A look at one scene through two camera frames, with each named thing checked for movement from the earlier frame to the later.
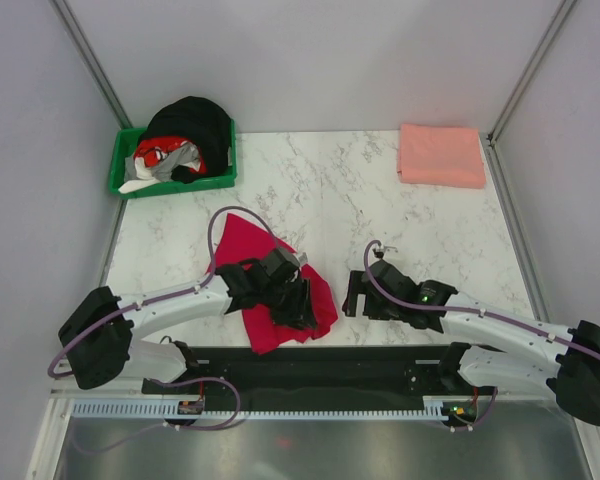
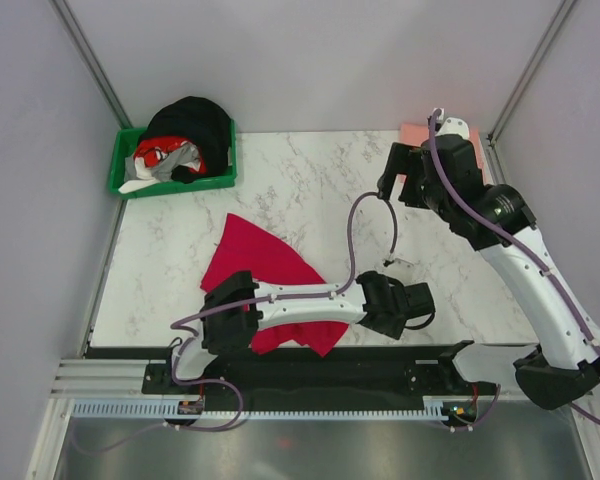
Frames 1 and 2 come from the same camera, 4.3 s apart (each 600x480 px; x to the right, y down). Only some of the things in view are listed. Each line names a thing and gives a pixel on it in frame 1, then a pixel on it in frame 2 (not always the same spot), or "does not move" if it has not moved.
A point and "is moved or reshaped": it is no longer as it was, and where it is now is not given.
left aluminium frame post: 74,30 does not move
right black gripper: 349,305 to 407,160
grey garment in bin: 184,154 does not move
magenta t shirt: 239,241 is moved or reshaped
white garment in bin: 144,177 does not move
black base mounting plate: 307,375 does not move
